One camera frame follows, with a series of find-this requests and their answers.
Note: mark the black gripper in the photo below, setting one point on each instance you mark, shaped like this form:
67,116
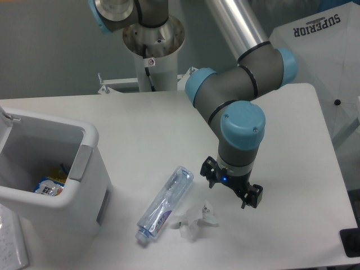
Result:
251,195

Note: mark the clear plastic wrapper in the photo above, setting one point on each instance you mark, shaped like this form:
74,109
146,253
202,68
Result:
189,224

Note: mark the clear plastic water bottle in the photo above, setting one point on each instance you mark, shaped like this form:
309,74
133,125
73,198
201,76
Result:
152,221

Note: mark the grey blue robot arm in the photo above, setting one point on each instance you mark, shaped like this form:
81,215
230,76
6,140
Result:
224,100

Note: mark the white trash can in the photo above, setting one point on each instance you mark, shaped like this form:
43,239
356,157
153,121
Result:
33,143

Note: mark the black device at table edge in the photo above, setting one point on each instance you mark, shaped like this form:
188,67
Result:
350,241

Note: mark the white superior umbrella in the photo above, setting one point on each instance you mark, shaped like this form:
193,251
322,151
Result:
326,47

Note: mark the snack wrapper in bin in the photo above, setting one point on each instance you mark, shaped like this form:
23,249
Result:
53,183

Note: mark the white metal base bracket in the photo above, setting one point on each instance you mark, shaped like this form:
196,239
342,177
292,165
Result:
130,85

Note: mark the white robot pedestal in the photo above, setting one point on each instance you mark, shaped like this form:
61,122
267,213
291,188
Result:
155,53

